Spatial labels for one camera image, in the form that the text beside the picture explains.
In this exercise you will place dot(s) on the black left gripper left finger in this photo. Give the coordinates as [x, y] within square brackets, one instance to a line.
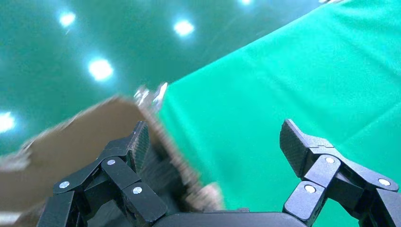
[122, 175]

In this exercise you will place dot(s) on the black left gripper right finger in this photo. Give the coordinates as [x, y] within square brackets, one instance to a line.
[325, 172]

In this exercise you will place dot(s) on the large open cardboard carton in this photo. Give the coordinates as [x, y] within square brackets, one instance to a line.
[78, 137]

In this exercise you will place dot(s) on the metal cloth clip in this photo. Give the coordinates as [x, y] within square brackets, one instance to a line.
[158, 94]

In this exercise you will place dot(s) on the green table cloth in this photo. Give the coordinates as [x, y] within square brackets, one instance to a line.
[282, 78]

